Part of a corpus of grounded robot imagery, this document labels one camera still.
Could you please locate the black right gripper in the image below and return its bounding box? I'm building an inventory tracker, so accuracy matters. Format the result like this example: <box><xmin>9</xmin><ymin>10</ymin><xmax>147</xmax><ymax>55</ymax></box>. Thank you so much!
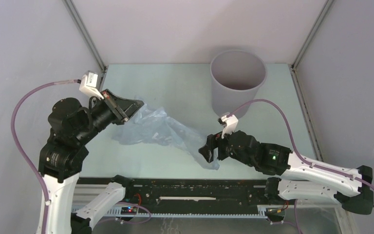
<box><xmin>198</xmin><ymin>125</ymin><xmax>255</xmax><ymax>168</ymax></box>

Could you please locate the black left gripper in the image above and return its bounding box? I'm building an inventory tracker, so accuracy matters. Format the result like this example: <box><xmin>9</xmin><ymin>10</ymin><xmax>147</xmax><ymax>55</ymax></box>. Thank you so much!
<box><xmin>77</xmin><ymin>86</ymin><xmax>145</xmax><ymax>141</ymax></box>

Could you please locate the light blue plastic trash bag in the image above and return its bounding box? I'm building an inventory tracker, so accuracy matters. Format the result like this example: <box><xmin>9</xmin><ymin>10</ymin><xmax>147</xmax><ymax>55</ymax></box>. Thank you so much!
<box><xmin>110</xmin><ymin>95</ymin><xmax>220</xmax><ymax>170</ymax></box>

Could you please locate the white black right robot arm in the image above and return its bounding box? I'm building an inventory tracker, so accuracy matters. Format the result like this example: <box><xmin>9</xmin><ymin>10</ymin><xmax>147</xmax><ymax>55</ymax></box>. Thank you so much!
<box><xmin>198</xmin><ymin>131</ymin><xmax>374</xmax><ymax>215</ymax></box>

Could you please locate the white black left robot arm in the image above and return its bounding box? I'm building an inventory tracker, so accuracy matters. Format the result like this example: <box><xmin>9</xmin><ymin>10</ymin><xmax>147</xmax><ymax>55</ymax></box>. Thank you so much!
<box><xmin>38</xmin><ymin>90</ymin><xmax>144</xmax><ymax>234</ymax></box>

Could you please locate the grey plastic trash bin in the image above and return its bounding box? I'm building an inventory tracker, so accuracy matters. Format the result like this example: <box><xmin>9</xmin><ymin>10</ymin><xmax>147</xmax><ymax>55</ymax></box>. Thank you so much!
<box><xmin>210</xmin><ymin>49</ymin><xmax>267</xmax><ymax>116</ymax></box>

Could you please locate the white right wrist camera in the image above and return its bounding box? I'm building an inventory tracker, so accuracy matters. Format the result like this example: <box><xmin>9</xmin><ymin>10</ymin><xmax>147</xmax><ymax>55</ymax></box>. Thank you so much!
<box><xmin>218</xmin><ymin>113</ymin><xmax>239</xmax><ymax>139</ymax></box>

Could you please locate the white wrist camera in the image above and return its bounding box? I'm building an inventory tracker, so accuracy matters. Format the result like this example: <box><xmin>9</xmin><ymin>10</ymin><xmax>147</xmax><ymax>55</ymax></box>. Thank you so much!
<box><xmin>218</xmin><ymin>113</ymin><xmax>239</xmax><ymax>139</ymax></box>
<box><xmin>79</xmin><ymin>71</ymin><xmax>104</xmax><ymax>100</ymax></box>

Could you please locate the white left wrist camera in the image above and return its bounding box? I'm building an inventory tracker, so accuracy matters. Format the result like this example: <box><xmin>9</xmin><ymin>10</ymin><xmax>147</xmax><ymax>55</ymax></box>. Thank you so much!
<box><xmin>79</xmin><ymin>71</ymin><xmax>104</xmax><ymax>100</ymax></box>

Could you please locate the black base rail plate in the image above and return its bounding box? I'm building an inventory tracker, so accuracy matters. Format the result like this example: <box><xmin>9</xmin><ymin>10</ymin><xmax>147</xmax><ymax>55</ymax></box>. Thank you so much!
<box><xmin>104</xmin><ymin>175</ymin><xmax>296</xmax><ymax>215</ymax></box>

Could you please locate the white slotted cable duct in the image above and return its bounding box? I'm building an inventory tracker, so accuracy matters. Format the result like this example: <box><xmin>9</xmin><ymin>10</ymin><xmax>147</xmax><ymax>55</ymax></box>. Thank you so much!
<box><xmin>104</xmin><ymin>206</ymin><xmax>286</xmax><ymax>219</ymax></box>

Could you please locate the left corner aluminium post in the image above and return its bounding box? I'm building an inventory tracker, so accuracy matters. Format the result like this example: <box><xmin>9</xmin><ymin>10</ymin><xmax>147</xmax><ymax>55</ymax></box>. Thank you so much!
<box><xmin>62</xmin><ymin>0</ymin><xmax>107</xmax><ymax>73</ymax></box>

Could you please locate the corner aluminium post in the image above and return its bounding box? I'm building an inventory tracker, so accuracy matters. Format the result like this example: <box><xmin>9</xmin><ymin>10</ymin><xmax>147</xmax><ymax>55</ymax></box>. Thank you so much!
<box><xmin>291</xmin><ymin>0</ymin><xmax>336</xmax><ymax>71</ymax></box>
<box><xmin>62</xmin><ymin>0</ymin><xmax>107</xmax><ymax>73</ymax></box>

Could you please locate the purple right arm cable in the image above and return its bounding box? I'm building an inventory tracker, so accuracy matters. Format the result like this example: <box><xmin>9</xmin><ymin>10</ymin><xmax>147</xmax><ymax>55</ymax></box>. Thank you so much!
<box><xmin>227</xmin><ymin>98</ymin><xmax>374</xmax><ymax>234</ymax></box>

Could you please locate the right corner aluminium post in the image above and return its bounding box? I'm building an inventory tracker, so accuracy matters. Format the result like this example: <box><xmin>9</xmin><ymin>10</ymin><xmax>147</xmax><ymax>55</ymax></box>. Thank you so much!
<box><xmin>291</xmin><ymin>0</ymin><xmax>336</xmax><ymax>71</ymax></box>

